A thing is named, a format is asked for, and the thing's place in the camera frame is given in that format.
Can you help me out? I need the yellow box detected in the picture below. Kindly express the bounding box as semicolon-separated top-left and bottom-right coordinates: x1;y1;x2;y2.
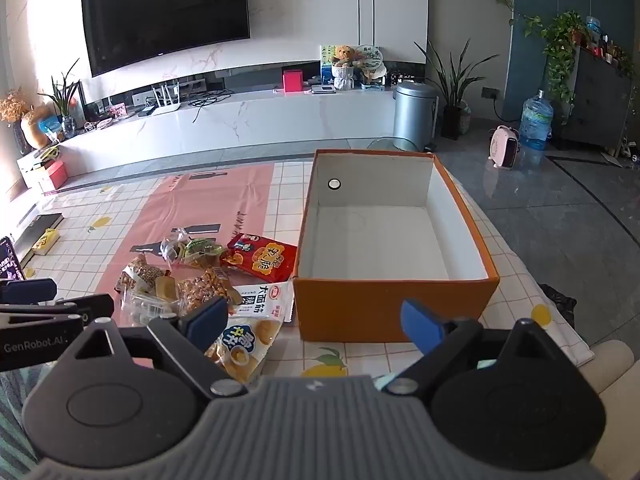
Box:
32;228;62;253

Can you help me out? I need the silver trash can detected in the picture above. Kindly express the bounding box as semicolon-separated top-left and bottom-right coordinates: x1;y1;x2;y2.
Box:
392;81;440;152

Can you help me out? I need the orchid plant in glass vase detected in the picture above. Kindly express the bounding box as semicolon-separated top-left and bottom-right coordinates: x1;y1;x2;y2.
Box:
37;57;83;138

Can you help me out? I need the white marble television cabinet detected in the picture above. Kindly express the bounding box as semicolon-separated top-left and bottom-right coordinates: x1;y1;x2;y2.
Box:
57;80;436;178

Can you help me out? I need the landscape print card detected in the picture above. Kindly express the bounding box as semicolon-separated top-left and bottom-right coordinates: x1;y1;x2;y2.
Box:
320;44;341;83

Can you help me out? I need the round glass table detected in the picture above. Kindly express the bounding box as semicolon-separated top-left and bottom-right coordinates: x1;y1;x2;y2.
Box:
366;136;421;153

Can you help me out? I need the row of small bottles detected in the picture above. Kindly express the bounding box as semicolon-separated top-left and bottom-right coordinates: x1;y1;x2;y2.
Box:
585;15;633;66

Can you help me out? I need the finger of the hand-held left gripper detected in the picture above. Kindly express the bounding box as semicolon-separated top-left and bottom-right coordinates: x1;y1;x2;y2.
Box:
0;294;116;331
0;278;58;306

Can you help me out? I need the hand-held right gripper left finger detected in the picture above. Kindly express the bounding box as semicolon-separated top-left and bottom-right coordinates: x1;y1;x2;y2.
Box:
56;296;248;398

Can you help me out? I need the dark grey cabinet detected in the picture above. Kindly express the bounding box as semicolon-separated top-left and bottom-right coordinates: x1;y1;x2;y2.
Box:
560;45;636;151

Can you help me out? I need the small yellow candy packet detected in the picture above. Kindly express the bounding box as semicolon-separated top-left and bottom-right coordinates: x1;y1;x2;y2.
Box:
152;275;180;306

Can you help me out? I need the beige cushion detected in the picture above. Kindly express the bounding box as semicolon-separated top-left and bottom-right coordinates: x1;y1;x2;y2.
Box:
575;340;636;466

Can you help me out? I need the clear peanut brittle packet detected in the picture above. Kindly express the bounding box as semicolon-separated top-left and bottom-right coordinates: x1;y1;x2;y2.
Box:
114;254;166;293
177;267;243;311

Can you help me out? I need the orange cardboard box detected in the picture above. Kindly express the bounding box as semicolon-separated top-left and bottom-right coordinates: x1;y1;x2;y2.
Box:
292;148;501;343

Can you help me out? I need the black book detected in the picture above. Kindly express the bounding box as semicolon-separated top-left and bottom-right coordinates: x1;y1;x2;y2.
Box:
15;212;65;251

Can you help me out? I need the yellow white chip packet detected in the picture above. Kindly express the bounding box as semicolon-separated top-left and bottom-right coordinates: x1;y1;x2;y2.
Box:
205;312;286;386

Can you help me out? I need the red snack packet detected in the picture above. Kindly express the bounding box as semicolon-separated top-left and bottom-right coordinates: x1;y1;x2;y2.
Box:
220;232;299;283

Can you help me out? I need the round painted fan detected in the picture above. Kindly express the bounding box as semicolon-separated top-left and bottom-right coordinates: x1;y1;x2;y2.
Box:
352;44;386;71

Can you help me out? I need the orange vase with dried flowers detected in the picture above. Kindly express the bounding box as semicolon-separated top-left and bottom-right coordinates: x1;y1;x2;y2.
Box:
0;87;53;152

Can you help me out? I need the blue water bottle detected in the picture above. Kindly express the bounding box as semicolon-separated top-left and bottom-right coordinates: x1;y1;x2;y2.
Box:
518;89;554;151

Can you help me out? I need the pink fan heater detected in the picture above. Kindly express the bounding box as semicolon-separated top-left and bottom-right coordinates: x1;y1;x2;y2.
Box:
488;125;522;171

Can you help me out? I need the white router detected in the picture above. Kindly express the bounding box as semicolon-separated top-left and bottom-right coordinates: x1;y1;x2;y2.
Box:
142;84;182;117

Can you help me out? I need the clear green raisin packet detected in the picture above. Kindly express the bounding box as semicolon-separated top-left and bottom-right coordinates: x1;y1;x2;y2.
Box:
180;237;227;268

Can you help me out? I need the white spicy strip snack packet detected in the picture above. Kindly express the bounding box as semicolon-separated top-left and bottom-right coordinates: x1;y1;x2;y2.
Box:
235;282;296;323

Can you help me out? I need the green ivy plant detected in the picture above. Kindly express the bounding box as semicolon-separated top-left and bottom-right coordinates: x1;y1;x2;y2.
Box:
522;10;591;111

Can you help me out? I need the red gift box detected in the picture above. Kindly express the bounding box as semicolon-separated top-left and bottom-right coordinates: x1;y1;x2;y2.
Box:
37;160;68;193

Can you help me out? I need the black cloth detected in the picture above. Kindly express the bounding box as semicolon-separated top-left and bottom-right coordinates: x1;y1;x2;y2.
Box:
537;284;578;328

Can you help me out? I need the long-leaf plant in black pot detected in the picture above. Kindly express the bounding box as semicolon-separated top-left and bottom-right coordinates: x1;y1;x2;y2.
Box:
414;40;501;141

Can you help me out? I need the brown teddy bear bouquet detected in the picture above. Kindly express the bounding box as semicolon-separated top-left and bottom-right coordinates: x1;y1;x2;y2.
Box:
330;45;357;91

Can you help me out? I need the clear mixed dried fruit packet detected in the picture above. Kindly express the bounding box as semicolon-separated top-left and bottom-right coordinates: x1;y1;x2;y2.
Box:
160;227;193;263

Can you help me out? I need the blue plastic bag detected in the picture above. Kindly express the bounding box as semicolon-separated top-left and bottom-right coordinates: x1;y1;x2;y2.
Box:
39;116;63;142

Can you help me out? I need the clear packet of white candies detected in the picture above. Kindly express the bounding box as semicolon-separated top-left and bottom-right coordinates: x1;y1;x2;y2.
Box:
120;290;181;323

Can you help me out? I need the black television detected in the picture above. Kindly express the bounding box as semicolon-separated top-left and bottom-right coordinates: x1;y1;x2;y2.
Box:
81;0;251;78

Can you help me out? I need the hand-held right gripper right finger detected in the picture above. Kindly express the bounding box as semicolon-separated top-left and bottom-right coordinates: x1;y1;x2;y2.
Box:
385;297;583;396

